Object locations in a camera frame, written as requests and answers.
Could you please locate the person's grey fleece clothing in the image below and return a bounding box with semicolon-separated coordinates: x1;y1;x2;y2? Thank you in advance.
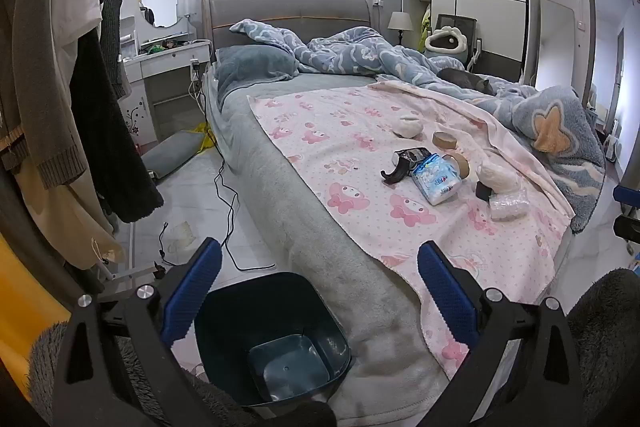
27;269;640;427

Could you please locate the dark teal plastic bin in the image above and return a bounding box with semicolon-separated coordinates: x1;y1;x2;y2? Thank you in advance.
194;272;353;408

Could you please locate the yellow cloth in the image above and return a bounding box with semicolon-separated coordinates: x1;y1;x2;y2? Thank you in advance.
192;122;216;150

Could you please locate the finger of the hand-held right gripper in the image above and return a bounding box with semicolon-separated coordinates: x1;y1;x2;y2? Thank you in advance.
614;214;640;241
613;183;640;210

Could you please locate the dark green knit vest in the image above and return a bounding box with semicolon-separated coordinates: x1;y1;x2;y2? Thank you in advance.
97;0;126;100

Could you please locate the black office chair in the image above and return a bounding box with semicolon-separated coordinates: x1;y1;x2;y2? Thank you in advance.
434;14;482;70

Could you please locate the grey floor cushion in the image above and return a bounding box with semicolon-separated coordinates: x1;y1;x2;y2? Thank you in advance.
142;130;205;180

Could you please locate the white dressing table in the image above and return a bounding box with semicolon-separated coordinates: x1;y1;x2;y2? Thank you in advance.
120;17;213;142

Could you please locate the grey door frame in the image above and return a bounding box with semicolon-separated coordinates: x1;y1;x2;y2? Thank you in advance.
582;0;640;178

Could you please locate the grey fleece bed sheet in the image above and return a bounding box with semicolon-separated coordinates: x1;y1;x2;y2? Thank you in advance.
205;67;451;423

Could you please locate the grey brown knit cardigan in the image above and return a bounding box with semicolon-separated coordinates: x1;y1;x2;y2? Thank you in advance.
0;0;101;190

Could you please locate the grey cat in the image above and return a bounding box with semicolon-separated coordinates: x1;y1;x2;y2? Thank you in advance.
437;68;498;96

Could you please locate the grey blue pillow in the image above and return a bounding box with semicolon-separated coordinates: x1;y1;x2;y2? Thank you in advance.
214;45;301;100

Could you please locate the white crumpled tissue ball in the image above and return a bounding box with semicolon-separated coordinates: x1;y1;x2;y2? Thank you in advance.
392;114;422;138

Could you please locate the pink printed blanket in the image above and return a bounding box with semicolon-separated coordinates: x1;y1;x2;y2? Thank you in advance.
247;74;576;380

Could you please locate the yellow object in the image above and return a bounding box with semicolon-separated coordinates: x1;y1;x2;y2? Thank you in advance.
0;232;72;390

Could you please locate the clear plastic bag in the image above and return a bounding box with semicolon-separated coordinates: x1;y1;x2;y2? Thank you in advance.
489;188;531;222

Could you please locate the blue white plastic wrapper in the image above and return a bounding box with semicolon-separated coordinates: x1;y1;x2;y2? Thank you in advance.
411;153;463;206

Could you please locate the beige coat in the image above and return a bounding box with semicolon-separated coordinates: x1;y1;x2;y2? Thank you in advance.
12;157;124;271

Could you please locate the black tissue packet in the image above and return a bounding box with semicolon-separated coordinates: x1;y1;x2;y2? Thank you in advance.
381;147;432;185

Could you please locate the blue patterned duvet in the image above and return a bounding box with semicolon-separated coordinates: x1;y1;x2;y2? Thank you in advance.
229;18;608;235

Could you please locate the white metal clothes rack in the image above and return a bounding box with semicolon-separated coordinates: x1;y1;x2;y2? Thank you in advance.
97;227;166;284

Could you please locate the grey shade bedside lamp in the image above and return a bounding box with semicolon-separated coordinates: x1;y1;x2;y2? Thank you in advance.
387;11;415;48

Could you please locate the crumpled paper sheet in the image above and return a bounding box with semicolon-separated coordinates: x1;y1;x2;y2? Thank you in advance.
167;221;198;253

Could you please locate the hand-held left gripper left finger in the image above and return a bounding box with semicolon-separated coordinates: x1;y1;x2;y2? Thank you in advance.
52;237;223;427

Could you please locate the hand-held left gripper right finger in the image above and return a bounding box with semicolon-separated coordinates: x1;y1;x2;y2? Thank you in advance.
416;241;587;427

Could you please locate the grey padded headboard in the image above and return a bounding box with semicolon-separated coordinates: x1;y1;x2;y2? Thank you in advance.
202;0;373;62

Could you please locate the black cable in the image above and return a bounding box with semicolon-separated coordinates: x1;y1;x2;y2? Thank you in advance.
159;152;277;273

